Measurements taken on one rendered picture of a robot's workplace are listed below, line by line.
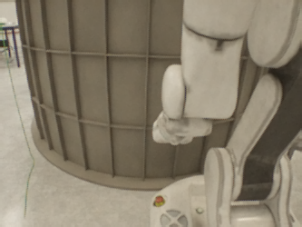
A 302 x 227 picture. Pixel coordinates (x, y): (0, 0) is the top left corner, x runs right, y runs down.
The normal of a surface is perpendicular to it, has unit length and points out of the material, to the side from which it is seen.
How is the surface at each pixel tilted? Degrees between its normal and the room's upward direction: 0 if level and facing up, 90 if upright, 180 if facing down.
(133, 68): 90
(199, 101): 110
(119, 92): 90
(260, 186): 71
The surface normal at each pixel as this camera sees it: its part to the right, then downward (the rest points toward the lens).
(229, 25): 0.05, 0.78
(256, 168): 0.00, 0.21
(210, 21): -0.44, 0.71
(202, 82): -0.12, 0.69
